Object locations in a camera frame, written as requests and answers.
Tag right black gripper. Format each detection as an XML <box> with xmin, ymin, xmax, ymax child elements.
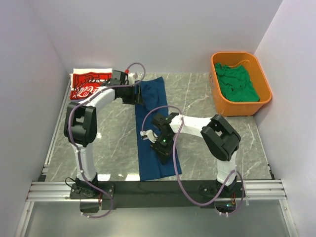
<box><xmin>150</xmin><ymin>132</ymin><xmax>175</xmax><ymax>164</ymax></box>

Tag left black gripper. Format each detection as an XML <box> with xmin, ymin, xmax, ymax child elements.
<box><xmin>121</xmin><ymin>84</ymin><xmax>145</xmax><ymax>105</ymax></box>

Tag dark blue t-shirt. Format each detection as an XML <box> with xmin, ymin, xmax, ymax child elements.
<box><xmin>135</xmin><ymin>77</ymin><xmax>175</xmax><ymax>181</ymax></box>

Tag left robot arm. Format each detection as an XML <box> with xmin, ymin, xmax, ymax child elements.
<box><xmin>64</xmin><ymin>69</ymin><xmax>143</xmax><ymax>198</ymax></box>

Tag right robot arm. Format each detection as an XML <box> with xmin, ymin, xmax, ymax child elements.
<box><xmin>140</xmin><ymin>113</ymin><xmax>241</xmax><ymax>197</ymax></box>

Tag folded red coca-cola t-shirt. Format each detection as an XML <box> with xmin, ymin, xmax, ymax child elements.
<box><xmin>70</xmin><ymin>71</ymin><xmax>112</xmax><ymax>100</ymax></box>

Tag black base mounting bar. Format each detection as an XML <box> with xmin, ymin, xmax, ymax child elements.
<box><xmin>70</xmin><ymin>180</ymin><xmax>245</xmax><ymax>210</ymax></box>

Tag orange plastic bin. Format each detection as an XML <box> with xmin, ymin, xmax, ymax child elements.
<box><xmin>209</xmin><ymin>51</ymin><xmax>272</xmax><ymax>117</ymax></box>

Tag green t-shirt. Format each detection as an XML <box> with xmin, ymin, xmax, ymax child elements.
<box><xmin>214</xmin><ymin>63</ymin><xmax>260</xmax><ymax>102</ymax></box>

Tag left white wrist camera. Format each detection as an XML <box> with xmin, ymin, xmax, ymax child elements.
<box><xmin>124</xmin><ymin>69</ymin><xmax>138</xmax><ymax>85</ymax></box>

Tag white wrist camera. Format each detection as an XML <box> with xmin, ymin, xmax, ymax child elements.
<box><xmin>140</xmin><ymin>129</ymin><xmax>158</xmax><ymax>143</ymax></box>
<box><xmin>124</xmin><ymin>69</ymin><xmax>138</xmax><ymax>85</ymax></box>

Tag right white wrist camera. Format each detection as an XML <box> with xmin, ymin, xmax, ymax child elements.
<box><xmin>140</xmin><ymin>129</ymin><xmax>158</xmax><ymax>143</ymax></box>

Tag aluminium extrusion rail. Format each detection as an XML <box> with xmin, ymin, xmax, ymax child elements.
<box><xmin>13</xmin><ymin>74</ymin><xmax>300</xmax><ymax>237</ymax></box>

